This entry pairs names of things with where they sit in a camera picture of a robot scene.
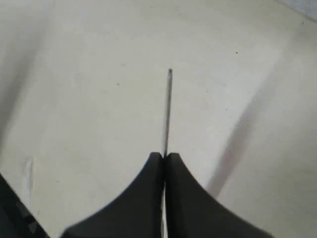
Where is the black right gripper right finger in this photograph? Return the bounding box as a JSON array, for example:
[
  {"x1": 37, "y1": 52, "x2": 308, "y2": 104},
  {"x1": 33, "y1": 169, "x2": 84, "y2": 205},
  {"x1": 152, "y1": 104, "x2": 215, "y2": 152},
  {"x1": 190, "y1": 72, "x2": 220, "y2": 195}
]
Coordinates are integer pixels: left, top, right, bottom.
[{"x1": 165, "y1": 153, "x2": 272, "y2": 238}]

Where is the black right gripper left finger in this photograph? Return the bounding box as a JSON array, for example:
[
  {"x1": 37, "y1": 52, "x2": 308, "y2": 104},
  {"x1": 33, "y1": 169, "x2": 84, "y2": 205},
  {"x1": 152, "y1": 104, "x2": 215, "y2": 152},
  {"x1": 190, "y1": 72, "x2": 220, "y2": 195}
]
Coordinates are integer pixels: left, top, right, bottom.
[{"x1": 62, "y1": 152, "x2": 164, "y2": 238}]

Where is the silver table knife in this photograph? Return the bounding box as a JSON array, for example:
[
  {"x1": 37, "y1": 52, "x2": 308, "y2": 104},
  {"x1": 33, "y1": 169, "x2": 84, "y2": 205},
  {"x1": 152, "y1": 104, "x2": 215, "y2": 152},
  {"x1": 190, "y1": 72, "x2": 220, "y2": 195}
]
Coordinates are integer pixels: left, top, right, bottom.
[{"x1": 161, "y1": 68, "x2": 173, "y2": 238}]

